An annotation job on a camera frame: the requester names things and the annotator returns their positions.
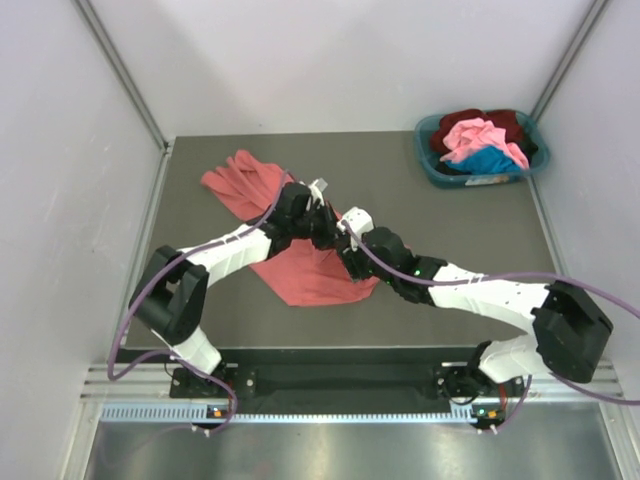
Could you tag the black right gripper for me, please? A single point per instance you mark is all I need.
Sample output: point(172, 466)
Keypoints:
point(351, 257)

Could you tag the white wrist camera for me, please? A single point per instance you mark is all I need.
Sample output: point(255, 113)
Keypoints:
point(316, 191)
point(356, 221)

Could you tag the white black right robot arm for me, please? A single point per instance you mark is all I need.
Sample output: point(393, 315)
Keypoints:
point(563, 331)

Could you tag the teal plastic laundry basket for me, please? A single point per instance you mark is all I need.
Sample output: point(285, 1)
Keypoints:
point(520, 128)

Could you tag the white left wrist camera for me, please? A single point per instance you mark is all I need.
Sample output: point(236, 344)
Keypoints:
point(316, 191)

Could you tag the right aluminium corner post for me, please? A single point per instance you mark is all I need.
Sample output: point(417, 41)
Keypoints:
point(594, 14)

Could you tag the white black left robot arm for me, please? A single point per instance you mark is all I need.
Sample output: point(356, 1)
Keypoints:
point(170, 296)

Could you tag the coral red t shirt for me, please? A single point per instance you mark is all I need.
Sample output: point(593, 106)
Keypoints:
point(301, 276)

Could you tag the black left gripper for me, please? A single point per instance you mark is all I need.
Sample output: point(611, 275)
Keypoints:
point(330, 232)

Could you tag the light pink t shirt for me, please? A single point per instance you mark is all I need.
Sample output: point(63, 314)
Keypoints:
point(468, 136)

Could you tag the aluminium corner post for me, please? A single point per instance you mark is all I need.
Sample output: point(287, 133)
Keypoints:
point(594, 14)
point(98, 31)

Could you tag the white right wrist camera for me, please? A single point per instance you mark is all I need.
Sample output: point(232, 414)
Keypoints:
point(356, 221)

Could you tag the left aluminium corner post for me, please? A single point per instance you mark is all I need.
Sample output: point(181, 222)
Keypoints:
point(98, 31)

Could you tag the blue t shirt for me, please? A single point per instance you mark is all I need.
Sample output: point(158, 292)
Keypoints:
point(489, 160)

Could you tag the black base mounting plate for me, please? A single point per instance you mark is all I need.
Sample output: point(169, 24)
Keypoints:
point(344, 381)

